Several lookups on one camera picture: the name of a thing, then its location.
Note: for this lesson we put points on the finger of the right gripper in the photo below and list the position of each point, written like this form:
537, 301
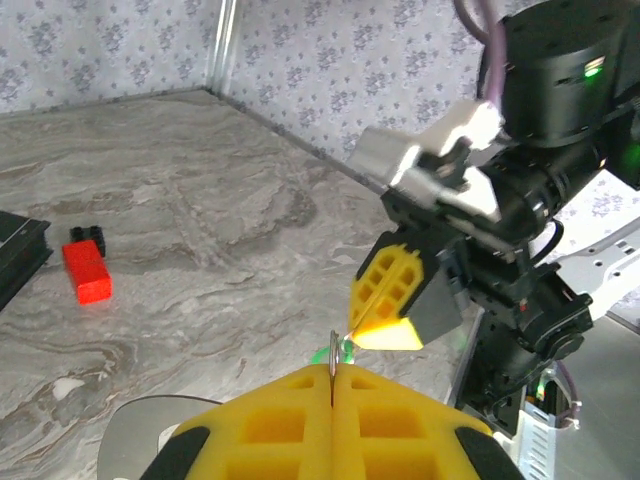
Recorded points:
372, 275
395, 335

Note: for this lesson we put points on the black toy brick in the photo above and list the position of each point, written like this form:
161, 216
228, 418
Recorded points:
87, 234

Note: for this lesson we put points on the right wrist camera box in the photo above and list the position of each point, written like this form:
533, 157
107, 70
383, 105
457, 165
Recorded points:
390, 155

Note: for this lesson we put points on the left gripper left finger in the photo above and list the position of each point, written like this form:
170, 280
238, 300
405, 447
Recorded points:
260, 430

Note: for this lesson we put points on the red toy brick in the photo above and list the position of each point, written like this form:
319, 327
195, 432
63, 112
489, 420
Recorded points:
87, 275

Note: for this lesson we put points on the aluminium frame post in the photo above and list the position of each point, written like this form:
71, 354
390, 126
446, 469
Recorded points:
222, 45

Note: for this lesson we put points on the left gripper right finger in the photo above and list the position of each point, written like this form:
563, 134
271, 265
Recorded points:
400, 430

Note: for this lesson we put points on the folded black white chessboard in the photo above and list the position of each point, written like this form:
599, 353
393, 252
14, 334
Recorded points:
20, 250

